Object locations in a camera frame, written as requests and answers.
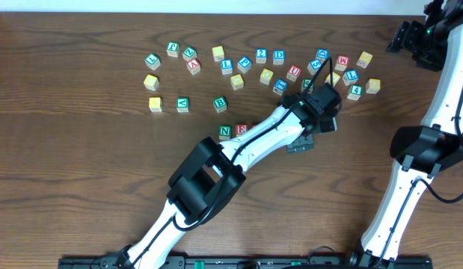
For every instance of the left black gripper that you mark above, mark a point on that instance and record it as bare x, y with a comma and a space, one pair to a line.
301, 144

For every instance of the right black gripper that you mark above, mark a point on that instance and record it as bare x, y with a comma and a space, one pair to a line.
414, 35

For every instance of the red E block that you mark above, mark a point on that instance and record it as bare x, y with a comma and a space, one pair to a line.
241, 129

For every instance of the green N block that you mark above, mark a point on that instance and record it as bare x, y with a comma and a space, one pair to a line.
224, 132

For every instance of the yellow O block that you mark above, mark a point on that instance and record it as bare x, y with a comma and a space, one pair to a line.
237, 82

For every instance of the blue L block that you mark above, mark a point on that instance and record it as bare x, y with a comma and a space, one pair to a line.
226, 67

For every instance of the red A block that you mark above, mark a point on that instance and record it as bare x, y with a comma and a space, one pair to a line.
193, 66

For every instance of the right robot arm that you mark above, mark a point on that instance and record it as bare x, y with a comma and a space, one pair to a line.
420, 152

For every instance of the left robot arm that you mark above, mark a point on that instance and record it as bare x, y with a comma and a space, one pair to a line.
213, 172

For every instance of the green J block right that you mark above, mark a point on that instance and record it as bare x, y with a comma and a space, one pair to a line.
306, 83

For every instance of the green j block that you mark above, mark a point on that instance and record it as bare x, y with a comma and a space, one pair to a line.
173, 49
306, 83

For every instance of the blue T block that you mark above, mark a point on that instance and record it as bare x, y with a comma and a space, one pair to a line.
280, 86

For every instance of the yellow block far right top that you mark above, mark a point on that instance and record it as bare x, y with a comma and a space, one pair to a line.
364, 59

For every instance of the yellow block far right low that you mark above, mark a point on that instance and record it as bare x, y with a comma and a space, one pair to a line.
373, 86

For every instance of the green 4 block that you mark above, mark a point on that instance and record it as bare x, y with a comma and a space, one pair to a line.
355, 92

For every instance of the yellow block middle right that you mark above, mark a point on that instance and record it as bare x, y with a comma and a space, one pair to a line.
332, 79

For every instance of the blue 5 block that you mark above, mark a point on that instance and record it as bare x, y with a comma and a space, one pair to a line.
314, 66

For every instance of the yellow Q block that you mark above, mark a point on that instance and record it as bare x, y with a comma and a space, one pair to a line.
266, 76

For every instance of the blue I block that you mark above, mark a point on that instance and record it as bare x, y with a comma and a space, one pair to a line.
350, 77

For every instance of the red M block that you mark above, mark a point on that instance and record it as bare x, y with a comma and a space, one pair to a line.
342, 63

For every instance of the blue D block right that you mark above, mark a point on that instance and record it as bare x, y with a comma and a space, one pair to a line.
322, 55

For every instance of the blue d block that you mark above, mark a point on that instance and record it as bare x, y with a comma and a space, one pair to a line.
278, 57
322, 55

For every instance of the green B block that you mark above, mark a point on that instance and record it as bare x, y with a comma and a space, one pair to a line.
220, 104

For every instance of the blue P block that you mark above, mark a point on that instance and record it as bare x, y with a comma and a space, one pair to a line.
244, 64

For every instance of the blue 2 block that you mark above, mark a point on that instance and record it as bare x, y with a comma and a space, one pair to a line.
261, 55

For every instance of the yellow S block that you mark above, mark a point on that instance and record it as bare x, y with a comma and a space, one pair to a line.
218, 53

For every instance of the green V block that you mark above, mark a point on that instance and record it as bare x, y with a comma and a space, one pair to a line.
183, 105

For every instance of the green Z block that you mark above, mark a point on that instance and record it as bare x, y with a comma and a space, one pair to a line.
189, 53

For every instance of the yellow K block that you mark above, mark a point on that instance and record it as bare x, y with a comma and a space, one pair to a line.
155, 104

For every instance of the yellow C block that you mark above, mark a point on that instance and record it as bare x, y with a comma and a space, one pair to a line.
151, 82

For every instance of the green L block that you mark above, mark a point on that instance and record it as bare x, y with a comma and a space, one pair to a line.
152, 61

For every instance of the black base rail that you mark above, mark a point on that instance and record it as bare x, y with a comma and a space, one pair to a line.
180, 262

